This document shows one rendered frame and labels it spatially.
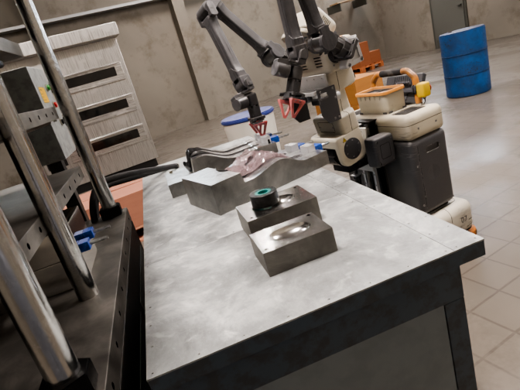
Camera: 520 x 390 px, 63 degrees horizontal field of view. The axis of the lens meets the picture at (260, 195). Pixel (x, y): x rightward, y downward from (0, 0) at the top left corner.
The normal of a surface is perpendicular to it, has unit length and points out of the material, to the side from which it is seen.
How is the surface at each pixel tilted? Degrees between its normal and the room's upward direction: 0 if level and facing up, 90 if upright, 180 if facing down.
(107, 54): 90
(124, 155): 90
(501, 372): 0
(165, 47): 90
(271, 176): 90
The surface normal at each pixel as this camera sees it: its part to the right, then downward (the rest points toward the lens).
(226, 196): 0.53, 0.13
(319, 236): 0.26, 0.23
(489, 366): -0.27, -0.91
